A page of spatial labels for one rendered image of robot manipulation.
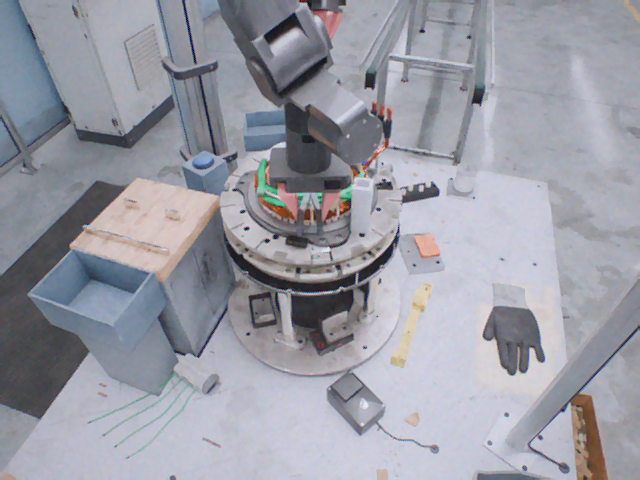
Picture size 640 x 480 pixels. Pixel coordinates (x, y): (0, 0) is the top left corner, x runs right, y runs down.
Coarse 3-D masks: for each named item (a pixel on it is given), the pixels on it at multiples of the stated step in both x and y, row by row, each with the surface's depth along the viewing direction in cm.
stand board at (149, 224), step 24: (144, 192) 82; (168, 192) 82; (192, 192) 82; (120, 216) 77; (144, 216) 77; (192, 216) 77; (96, 240) 73; (144, 240) 73; (168, 240) 73; (192, 240) 75; (144, 264) 69; (168, 264) 69
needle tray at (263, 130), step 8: (248, 112) 103; (256, 112) 103; (264, 112) 104; (272, 112) 104; (280, 112) 104; (248, 120) 104; (256, 120) 105; (264, 120) 105; (272, 120) 105; (280, 120) 106; (248, 128) 105; (256, 128) 105; (264, 128) 105; (272, 128) 105; (280, 128) 105; (248, 136) 96; (256, 136) 96; (264, 136) 96; (272, 136) 97; (280, 136) 97; (248, 144) 97; (256, 144) 98; (264, 144) 98; (272, 144) 98; (248, 152) 99
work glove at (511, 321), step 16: (496, 288) 100; (512, 288) 100; (496, 304) 97; (512, 304) 96; (496, 320) 93; (512, 320) 92; (528, 320) 92; (496, 336) 90; (512, 336) 90; (528, 336) 89; (512, 352) 87; (528, 352) 87; (512, 368) 85
